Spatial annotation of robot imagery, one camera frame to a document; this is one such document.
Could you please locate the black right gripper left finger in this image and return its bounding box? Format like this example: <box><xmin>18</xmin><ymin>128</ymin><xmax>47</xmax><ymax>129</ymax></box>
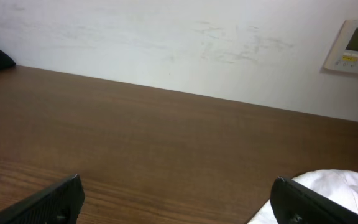
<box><xmin>0</xmin><ymin>174</ymin><xmax>85</xmax><ymax>224</ymax></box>

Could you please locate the white printed t-shirt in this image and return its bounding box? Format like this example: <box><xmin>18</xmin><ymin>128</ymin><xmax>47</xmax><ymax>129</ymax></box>
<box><xmin>249</xmin><ymin>169</ymin><xmax>358</xmax><ymax>224</ymax></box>

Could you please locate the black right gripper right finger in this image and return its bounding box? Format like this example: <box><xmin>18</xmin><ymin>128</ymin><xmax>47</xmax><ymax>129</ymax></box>
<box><xmin>270</xmin><ymin>177</ymin><xmax>358</xmax><ymax>224</ymax></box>

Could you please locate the beige wall control panel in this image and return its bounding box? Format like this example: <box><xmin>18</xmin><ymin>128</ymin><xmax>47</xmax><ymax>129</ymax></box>
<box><xmin>323</xmin><ymin>20</ymin><xmax>358</xmax><ymax>74</ymax></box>

